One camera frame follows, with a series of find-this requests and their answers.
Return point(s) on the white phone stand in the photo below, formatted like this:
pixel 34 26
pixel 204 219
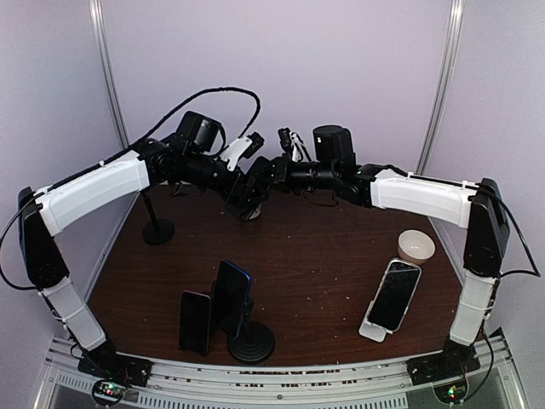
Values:
pixel 376 328

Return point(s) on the right controller circuit board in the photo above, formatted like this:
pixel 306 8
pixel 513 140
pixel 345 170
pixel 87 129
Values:
pixel 450 393

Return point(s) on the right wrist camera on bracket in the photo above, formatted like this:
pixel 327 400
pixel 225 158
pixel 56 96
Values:
pixel 293 145

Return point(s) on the controller circuit board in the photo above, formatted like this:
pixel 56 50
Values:
pixel 450 393
pixel 107 393

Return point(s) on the black smartphone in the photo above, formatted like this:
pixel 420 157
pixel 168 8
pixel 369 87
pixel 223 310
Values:
pixel 251 191

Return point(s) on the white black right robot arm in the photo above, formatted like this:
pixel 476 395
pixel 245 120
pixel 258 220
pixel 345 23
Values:
pixel 476 208

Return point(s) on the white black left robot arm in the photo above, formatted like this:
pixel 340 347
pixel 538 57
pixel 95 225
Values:
pixel 183 156

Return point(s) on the left controller circuit board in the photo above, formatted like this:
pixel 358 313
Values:
pixel 107 393

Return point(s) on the white ceramic bowl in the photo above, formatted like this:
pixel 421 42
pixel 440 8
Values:
pixel 415 246

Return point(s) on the black round-base phone stand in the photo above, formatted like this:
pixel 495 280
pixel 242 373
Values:
pixel 156 231

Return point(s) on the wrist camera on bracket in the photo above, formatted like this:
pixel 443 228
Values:
pixel 293 145
pixel 241 147

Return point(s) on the aluminium front rail frame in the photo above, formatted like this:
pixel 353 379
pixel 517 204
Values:
pixel 373 384

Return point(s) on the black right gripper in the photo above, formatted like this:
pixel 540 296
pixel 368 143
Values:
pixel 279 166

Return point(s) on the white floral mug yellow inside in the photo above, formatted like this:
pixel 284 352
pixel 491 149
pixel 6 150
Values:
pixel 256 212

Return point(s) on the black front phone stand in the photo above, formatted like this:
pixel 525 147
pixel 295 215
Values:
pixel 255 342

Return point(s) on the white-cased smartphone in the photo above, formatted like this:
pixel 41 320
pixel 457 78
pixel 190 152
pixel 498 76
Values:
pixel 395 292

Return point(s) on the blue smartphone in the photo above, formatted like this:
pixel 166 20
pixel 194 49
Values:
pixel 231 291

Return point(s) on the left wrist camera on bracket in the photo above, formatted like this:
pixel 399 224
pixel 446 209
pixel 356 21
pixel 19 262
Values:
pixel 241 147

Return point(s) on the pink-edged dark smartphone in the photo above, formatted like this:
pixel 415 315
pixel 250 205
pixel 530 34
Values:
pixel 195 322

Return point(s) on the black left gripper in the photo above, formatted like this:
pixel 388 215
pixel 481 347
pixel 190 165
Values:
pixel 225 192

